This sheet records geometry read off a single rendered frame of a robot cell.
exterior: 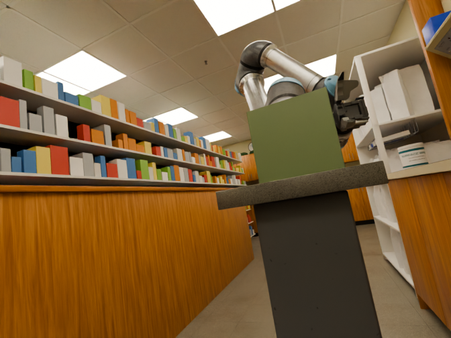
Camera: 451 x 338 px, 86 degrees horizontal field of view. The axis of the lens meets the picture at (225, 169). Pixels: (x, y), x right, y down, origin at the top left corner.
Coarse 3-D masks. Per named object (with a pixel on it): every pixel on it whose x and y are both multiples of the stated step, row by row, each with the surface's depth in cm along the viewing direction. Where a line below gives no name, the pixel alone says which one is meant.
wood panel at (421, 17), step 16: (416, 0) 128; (432, 0) 125; (416, 16) 127; (432, 16) 125; (432, 64) 123; (448, 64) 121; (432, 80) 125; (448, 80) 120; (448, 96) 120; (448, 112) 119; (448, 128) 120
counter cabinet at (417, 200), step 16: (416, 176) 123; (432, 176) 106; (448, 176) 92; (400, 192) 155; (416, 192) 128; (432, 192) 109; (448, 192) 95; (400, 208) 163; (416, 208) 133; (432, 208) 113; (448, 208) 98; (400, 224) 171; (416, 224) 139; (432, 224) 117; (448, 224) 101; (416, 240) 145; (432, 240) 121; (448, 240) 104; (416, 256) 151; (432, 256) 125; (448, 256) 107; (416, 272) 159; (432, 272) 130; (448, 272) 111; (416, 288) 167; (432, 288) 136; (448, 288) 114; (432, 304) 142; (448, 304) 119; (448, 320) 123
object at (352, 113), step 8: (344, 104) 72; (352, 104) 72; (360, 104) 71; (336, 112) 73; (344, 112) 72; (352, 112) 72; (360, 112) 71; (336, 120) 75; (360, 120) 71; (352, 128) 80
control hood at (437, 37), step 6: (450, 12) 96; (450, 18) 98; (444, 24) 102; (450, 24) 100; (438, 30) 106; (444, 30) 104; (438, 36) 109; (432, 42) 114; (438, 42) 112; (426, 48) 119; (432, 48) 117; (444, 54) 116
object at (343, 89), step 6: (342, 72) 67; (342, 78) 68; (336, 84) 70; (342, 84) 69; (348, 84) 70; (354, 84) 70; (336, 90) 71; (342, 90) 70; (348, 90) 71; (336, 96) 72; (342, 96) 71; (348, 96) 72
